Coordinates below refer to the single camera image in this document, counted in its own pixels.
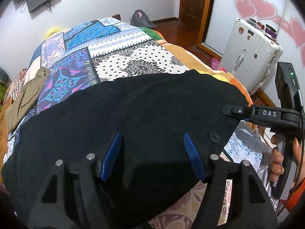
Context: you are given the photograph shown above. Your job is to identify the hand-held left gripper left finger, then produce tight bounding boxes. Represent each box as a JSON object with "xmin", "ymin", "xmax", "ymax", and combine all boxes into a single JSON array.
[{"xmin": 26, "ymin": 132, "xmax": 124, "ymax": 229}]

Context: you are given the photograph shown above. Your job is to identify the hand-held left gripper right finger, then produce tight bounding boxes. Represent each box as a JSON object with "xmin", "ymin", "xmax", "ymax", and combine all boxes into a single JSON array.
[{"xmin": 183, "ymin": 133, "xmax": 280, "ymax": 229}]

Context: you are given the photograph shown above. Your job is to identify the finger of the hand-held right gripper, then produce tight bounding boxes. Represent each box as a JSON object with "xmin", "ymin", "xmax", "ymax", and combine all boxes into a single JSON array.
[{"xmin": 221, "ymin": 104, "xmax": 257, "ymax": 123}]

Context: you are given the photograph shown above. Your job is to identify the black pants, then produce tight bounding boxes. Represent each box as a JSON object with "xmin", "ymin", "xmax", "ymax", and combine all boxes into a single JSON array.
[{"xmin": 1, "ymin": 69, "xmax": 253, "ymax": 229}]

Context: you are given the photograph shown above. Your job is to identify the person's right forearm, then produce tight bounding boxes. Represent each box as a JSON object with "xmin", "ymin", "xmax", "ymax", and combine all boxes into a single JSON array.
[{"xmin": 285, "ymin": 175, "xmax": 305, "ymax": 216}]

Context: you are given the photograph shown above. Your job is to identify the khaki pants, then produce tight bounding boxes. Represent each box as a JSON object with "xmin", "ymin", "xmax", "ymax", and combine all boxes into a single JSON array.
[{"xmin": 5, "ymin": 67, "xmax": 51, "ymax": 133}]

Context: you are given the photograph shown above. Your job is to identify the person's right hand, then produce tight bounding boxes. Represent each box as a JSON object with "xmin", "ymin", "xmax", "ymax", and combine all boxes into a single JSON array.
[{"xmin": 270, "ymin": 134, "xmax": 305, "ymax": 176}]

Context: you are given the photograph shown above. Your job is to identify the white blue-print cloth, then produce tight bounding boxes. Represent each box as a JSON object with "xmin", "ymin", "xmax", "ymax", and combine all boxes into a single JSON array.
[{"xmin": 223, "ymin": 122, "xmax": 272, "ymax": 197}]

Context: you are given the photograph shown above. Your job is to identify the beige floral bedsheet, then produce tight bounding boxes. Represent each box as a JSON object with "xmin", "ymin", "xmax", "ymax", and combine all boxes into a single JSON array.
[{"xmin": 147, "ymin": 179, "xmax": 230, "ymax": 229}]

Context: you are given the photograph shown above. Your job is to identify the pink slippers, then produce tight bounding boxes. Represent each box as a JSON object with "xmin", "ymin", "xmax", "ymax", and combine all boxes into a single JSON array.
[{"xmin": 211, "ymin": 57, "xmax": 227, "ymax": 72}]

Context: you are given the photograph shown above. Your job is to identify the white hard-shell suitcase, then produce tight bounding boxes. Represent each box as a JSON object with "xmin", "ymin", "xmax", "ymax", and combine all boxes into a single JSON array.
[{"xmin": 219, "ymin": 17, "xmax": 284, "ymax": 94}]

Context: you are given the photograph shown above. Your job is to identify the blue patchwork blanket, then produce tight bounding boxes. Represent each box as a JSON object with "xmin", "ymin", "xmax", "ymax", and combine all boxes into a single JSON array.
[{"xmin": 7, "ymin": 17, "xmax": 253, "ymax": 153}]

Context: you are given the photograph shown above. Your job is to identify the wooden door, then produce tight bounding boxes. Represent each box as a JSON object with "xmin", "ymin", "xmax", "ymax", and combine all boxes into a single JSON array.
[{"xmin": 179, "ymin": 0, "xmax": 218, "ymax": 51}]

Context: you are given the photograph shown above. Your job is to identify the wooden lap desk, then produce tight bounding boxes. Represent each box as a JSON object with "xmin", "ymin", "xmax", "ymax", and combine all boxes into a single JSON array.
[{"xmin": 0, "ymin": 98, "xmax": 9, "ymax": 163}]

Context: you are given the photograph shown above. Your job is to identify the orange striped bedsheet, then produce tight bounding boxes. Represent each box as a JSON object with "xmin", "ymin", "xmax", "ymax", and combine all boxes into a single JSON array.
[{"xmin": 6, "ymin": 69, "xmax": 27, "ymax": 102}]

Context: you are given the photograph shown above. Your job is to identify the grey bag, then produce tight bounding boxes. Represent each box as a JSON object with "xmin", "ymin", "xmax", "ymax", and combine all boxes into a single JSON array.
[{"xmin": 130, "ymin": 9, "xmax": 156, "ymax": 29}]

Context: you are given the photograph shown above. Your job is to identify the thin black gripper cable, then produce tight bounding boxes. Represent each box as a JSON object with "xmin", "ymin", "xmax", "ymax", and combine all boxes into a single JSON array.
[{"xmin": 293, "ymin": 89, "xmax": 305, "ymax": 197}]

